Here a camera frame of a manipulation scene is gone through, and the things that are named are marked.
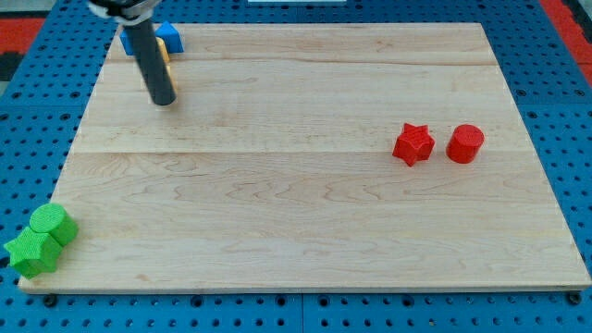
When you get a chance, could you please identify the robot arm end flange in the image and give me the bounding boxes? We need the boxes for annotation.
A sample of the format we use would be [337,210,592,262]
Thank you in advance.
[87,0,162,26]

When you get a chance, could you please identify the red star block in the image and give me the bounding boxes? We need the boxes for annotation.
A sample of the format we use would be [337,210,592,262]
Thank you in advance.
[392,123,436,167]

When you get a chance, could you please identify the green star block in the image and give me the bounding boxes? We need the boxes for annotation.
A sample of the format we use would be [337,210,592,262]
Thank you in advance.
[3,227,63,279]

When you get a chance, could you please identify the wooden board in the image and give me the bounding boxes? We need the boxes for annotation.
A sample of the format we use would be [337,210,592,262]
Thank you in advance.
[19,23,591,294]

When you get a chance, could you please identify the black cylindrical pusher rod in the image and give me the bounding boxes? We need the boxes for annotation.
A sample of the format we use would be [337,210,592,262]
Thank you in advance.
[124,18,177,106]

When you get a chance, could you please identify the red cylinder block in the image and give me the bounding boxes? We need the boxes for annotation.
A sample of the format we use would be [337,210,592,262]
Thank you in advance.
[446,124,485,164]

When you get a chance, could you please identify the blue triangular block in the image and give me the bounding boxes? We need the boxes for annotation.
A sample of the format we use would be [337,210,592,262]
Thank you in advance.
[155,21,184,54]

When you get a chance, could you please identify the yellow block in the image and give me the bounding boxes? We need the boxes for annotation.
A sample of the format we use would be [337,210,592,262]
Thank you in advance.
[155,37,176,93]

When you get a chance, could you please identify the blue block behind rod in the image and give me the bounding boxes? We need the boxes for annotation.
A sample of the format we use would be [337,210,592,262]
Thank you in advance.
[119,29,134,56]

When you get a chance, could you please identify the green cylinder block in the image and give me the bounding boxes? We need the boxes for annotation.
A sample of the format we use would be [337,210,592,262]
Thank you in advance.
[30,203,79,246]

